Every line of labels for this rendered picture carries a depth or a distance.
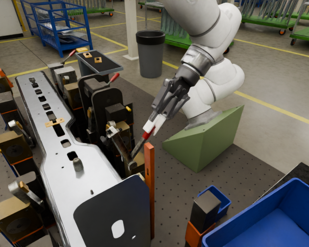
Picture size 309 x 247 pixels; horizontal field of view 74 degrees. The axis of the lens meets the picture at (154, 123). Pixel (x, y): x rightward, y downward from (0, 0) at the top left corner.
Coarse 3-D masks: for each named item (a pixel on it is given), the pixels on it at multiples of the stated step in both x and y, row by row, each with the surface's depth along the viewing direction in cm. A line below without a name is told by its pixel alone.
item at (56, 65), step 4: (52, 64) 140; (56, 64) 140; (60, 64) 140; (48, 68) 140; (52, 68) 136; (56, 68) 138; (52, 72) 137; (52, 76) 139; (52, 80) 144; (56, 80) 142; (56, 84) 143; (56, 88) 148; (60, 92) 148
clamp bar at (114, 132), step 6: (108, 132) 59; (114, 132) 57; (120, 132) 59; (102, 138) 57; (108, 138) 58; (114, 138) 57; (120, 138) 59; (120, 144) 60; (120, 150) 61; (126, 150) 63; (126, 156) 64
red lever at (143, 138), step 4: (152, 128) 66; (144, 132) 67; (144, 136) 66; (148, 136) 66; (140, 140) 67; (144, 140) 67; (140, 144) 67; (136, 148) 67; (140, 148) 68; (132, 152) 68; (136, 152) 67; (132, 156) 67
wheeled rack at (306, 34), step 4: (304, 0) 478; (304, 4) 481; (308, 4) 476; (300, 12) 492; (296, 20) 504; (296, 24) 507; (308, 28) 569; (292, 32) 519; (296, 32) 533; (300, 32) 533; (304, 32) 533; (308, 32) 533; (292, 36) 521; (296, 36) 515; (300, 36) 509; (304, 36) 506; (308, 36) 501; (292, 40) 528; (308, 40) 500; (292, 44) 532
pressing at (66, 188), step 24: (24, 96) 117; (48, 96) 117; (48, 120) 98; (72, 120) 98; (48, 144) 84; (72, 144) 84; (48, 168) 74; (72, 168) 74; (96, 168) 74; (48, 192) 66; (72, 192) 66; (96, 192) 66; (72, 216) 60; (72, 240) 54
